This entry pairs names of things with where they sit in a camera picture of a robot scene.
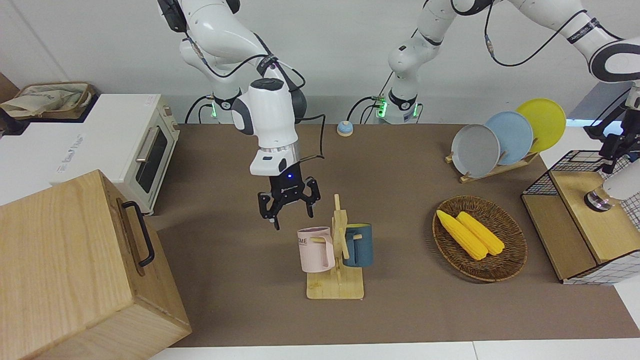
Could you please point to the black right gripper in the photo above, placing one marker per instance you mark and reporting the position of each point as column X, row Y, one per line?
column 287, row 182

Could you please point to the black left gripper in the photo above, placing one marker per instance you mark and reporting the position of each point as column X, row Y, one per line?
column 622, row 134

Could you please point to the pink mug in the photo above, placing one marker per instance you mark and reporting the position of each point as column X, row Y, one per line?
column 312, row 255

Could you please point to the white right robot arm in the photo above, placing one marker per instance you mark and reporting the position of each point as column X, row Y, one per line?
column 270, row 115

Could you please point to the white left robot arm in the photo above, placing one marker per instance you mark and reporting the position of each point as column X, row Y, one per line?
column 415, row 55

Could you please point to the yellow plate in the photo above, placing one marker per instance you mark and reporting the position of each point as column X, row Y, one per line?
column 547, row 120

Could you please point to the wooden basket lid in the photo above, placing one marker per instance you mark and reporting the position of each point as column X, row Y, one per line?
column 615, row 235

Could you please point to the dark blue mug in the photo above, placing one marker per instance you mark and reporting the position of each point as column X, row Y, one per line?
column 361, row 247

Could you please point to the wooden mug rack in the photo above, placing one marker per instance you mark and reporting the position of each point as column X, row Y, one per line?
column 335, row 287

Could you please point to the light blue plate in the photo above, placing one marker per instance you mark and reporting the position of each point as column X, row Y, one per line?
column 515, row 135

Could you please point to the wooden plate rack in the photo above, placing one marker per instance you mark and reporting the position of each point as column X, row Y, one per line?
column 492, row 172

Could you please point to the grey plate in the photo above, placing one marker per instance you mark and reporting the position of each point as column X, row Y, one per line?
column 474, row 150

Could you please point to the yellow corn cob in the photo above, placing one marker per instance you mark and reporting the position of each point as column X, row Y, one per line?
column 482, row 234
column 462, row 236

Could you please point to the brown table mat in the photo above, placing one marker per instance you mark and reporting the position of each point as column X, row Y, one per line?
column 400, row 310

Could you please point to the round wicker basket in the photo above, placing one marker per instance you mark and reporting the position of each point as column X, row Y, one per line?
column 505, row 265

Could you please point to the white toaster oven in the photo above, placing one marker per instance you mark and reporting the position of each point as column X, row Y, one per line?
column 115, row 130

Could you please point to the wooden cabinet box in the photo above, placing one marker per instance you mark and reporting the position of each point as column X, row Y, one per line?
column 65, row 270

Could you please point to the beige cloth bag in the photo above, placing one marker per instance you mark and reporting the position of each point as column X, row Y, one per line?
column 45, row 100

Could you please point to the white right wrist mount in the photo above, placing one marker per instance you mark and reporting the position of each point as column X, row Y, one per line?
column 265, row 167

